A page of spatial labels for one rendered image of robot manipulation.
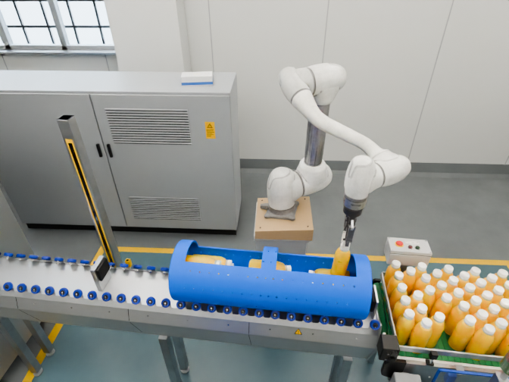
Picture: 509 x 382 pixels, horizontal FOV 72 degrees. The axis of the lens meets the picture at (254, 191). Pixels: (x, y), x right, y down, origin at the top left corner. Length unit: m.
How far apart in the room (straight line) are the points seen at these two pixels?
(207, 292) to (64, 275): 0.88
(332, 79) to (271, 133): 2.59
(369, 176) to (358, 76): 2.80
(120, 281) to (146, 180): 1.41
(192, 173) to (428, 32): 2.67
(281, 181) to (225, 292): 0.68
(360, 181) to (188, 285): 0.85
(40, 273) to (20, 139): 1.59
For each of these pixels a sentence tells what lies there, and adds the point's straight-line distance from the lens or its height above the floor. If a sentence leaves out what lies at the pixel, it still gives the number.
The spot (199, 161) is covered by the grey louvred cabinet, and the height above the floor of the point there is 0.86.
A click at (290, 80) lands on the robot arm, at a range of 1.63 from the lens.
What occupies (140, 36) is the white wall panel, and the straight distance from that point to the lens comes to 3.79.
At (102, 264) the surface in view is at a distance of 1.93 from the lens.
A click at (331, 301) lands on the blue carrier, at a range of 1.58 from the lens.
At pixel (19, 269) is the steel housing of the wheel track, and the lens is 2.34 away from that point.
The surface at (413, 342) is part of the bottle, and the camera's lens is 1.78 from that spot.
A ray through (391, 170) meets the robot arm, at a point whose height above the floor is 1.66.
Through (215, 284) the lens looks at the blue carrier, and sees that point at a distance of 1.59.
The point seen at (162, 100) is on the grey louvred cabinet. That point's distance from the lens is 2.84.
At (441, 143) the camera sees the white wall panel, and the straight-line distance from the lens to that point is 4.70.
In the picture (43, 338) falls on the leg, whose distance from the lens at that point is 2.94.
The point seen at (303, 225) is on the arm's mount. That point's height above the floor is 1.08.
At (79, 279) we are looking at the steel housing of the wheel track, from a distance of 2.12.
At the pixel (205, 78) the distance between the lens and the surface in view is 2.88.
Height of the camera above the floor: 2.38
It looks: 36 degrees down
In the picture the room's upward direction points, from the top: 1 degrees counter-clockwise
